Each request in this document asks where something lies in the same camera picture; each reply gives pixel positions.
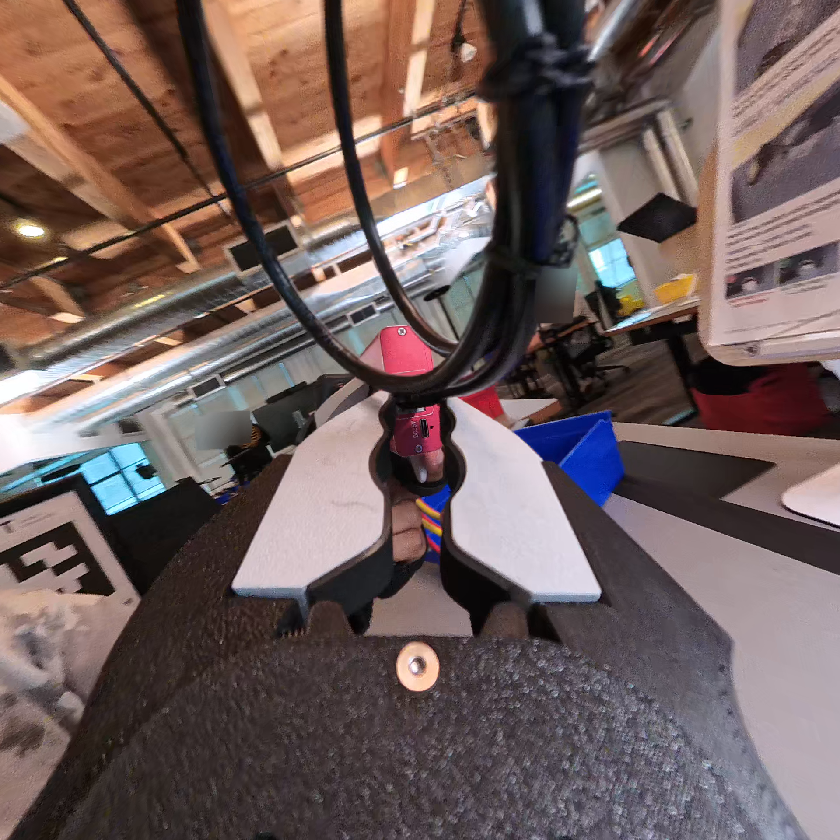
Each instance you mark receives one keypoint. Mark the white monitor base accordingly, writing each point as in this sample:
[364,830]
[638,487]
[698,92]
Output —
[817,495]

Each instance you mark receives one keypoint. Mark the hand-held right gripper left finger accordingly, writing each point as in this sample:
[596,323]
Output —
[321,512]

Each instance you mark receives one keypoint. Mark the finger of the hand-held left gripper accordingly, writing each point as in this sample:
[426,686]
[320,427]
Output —
[344,400]

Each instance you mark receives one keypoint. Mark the instruction poster board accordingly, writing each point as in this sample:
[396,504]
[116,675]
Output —
[774,197]

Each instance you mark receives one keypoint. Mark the black hanging panel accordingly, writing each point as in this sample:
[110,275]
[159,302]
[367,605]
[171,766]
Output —
[656,220]

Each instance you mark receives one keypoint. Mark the person's left hand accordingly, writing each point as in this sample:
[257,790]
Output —
[407,518]

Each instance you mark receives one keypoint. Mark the red seat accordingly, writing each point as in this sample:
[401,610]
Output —
[761,400]

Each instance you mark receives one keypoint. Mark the red metal ethernet adapter box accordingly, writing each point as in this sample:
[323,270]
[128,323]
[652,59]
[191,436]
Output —
[407,354]

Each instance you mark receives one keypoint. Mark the blue plastic bin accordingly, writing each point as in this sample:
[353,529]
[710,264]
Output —
[577,453]

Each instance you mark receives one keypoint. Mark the silver ventilation duct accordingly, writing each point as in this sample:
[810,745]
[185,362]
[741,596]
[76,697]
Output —
[164,308]

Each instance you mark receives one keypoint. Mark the black white marker sign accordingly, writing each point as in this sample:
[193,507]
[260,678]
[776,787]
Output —
[72,525]

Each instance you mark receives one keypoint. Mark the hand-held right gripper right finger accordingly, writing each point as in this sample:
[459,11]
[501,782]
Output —
[512,518]

